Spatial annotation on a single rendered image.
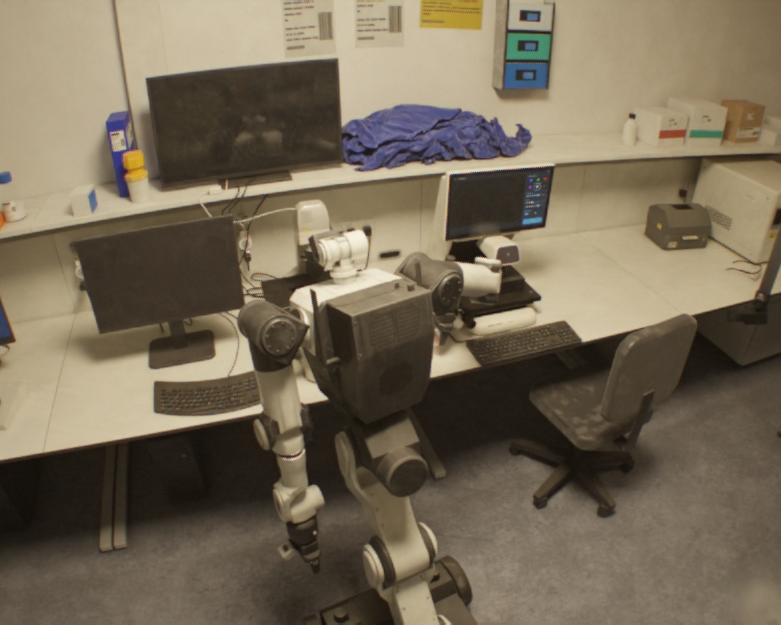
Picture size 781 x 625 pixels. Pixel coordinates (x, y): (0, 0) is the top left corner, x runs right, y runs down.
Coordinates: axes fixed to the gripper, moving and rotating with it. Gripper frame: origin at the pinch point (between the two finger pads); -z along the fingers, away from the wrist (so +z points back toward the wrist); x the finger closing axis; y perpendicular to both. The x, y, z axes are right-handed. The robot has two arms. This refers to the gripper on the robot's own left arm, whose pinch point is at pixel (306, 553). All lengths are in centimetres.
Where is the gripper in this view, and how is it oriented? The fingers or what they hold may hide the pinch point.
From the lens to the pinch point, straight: 175.9
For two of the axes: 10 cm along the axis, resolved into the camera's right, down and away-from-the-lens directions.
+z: 0.0, -8.6, -5.0
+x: -5.5, -4.2, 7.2
